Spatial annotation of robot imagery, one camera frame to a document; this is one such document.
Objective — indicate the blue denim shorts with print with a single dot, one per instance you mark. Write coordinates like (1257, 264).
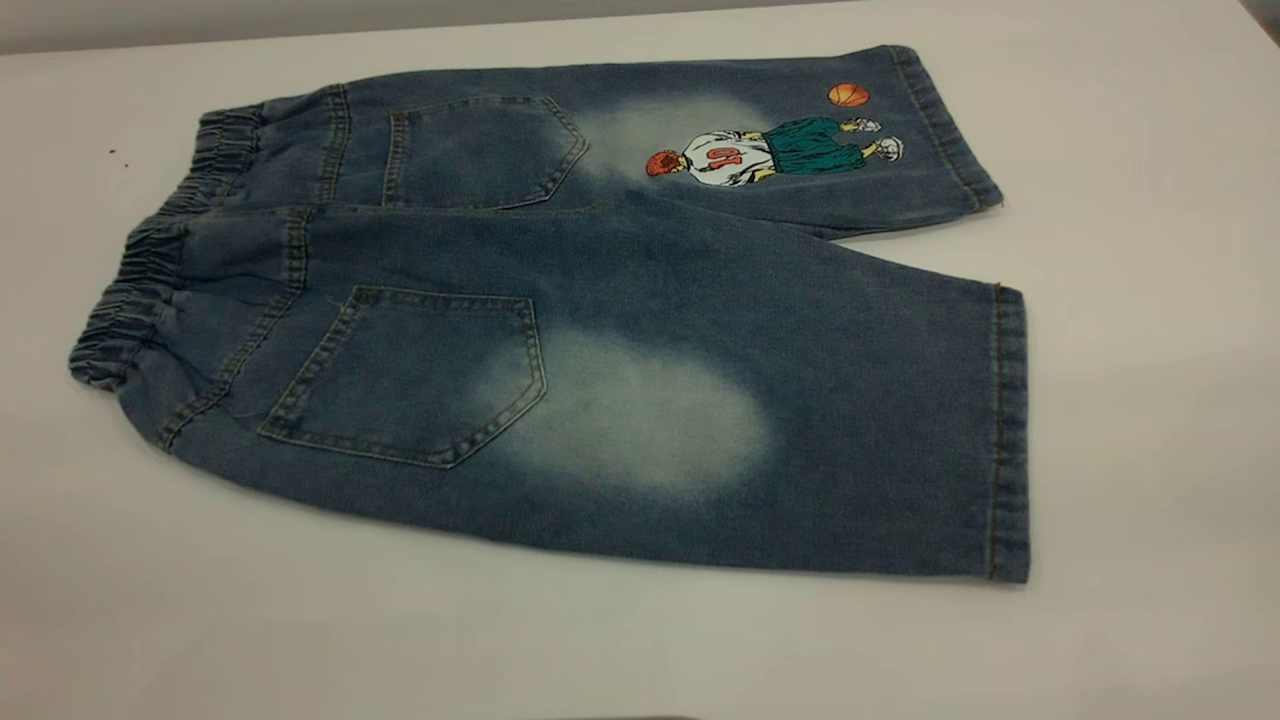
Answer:
(650, 300)

